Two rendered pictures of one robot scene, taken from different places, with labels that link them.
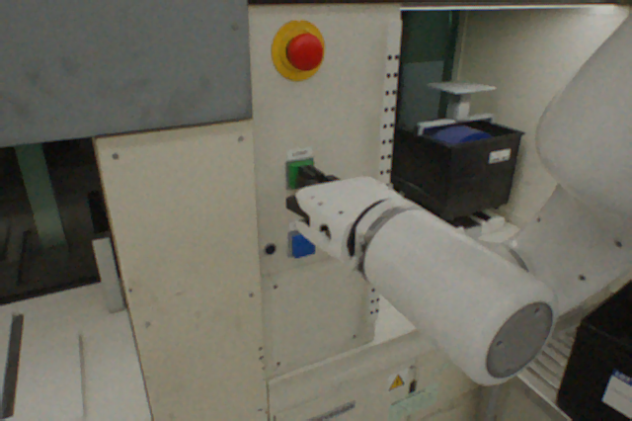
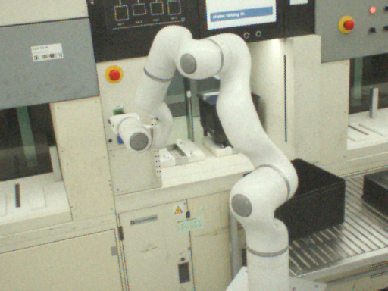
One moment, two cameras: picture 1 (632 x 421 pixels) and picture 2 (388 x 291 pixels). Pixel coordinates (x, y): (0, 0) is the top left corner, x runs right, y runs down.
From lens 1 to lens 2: 1.46 m
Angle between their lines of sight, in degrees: 10
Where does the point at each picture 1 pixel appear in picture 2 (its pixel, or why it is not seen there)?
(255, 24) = (98, 67)
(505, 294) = (132, 129)
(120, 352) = (59, 192)
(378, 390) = (168, 212)
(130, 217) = (62, 126)
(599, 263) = (163, 126)
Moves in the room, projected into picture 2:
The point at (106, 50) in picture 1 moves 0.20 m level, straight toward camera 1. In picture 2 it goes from (56, 79) to (57, 92)
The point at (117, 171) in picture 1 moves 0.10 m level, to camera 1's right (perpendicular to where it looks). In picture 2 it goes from (58, 112) to (85, 111)
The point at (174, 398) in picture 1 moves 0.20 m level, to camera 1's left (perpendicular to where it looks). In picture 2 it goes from (77, 195) to (28, 195)
